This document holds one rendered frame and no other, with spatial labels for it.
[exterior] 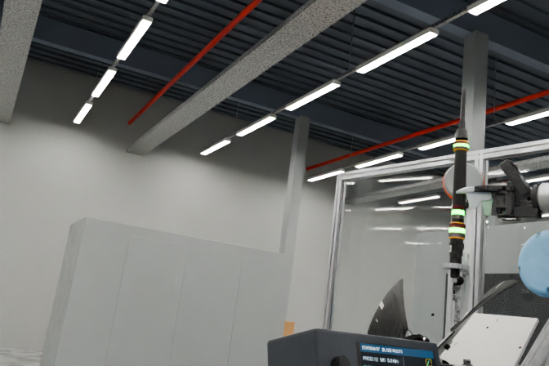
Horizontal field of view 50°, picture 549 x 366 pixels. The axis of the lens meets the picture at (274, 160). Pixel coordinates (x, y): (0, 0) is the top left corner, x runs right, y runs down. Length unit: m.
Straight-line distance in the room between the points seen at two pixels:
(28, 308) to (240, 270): 6.92
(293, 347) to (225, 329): 6.35
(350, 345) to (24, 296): 12.59
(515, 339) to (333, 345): 1.25
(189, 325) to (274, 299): 1.11
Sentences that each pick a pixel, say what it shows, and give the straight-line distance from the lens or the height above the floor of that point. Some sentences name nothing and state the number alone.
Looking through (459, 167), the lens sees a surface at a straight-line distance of 1.75.
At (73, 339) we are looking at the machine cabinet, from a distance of 6.74.
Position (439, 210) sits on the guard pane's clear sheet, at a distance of 2.70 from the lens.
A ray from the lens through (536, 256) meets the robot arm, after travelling 1.13.
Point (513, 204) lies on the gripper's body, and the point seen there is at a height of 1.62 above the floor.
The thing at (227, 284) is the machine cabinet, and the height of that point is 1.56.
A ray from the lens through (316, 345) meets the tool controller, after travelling 0.81.
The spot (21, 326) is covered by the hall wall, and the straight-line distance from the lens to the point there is 13.35.
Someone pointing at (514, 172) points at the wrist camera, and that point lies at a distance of 1.67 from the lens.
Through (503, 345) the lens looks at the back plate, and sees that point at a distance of 2.03.
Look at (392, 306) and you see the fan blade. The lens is 1.95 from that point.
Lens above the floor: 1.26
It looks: 15 degrees up
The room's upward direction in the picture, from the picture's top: 8 degrees clockwise
